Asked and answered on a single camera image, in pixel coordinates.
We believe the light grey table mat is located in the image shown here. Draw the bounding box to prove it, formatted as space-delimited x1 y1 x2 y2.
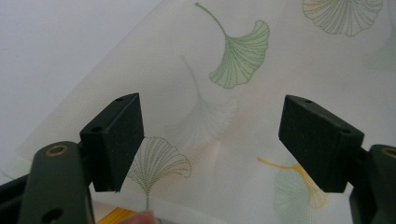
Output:
0 0 163 185

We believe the white leaf-print cloth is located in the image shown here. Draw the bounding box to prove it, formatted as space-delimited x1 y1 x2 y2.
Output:
6 0 396 224

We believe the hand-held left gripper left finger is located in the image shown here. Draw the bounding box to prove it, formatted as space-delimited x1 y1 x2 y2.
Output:
79 92 146 193

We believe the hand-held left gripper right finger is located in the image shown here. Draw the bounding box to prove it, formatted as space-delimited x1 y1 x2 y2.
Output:
277 94 365 194

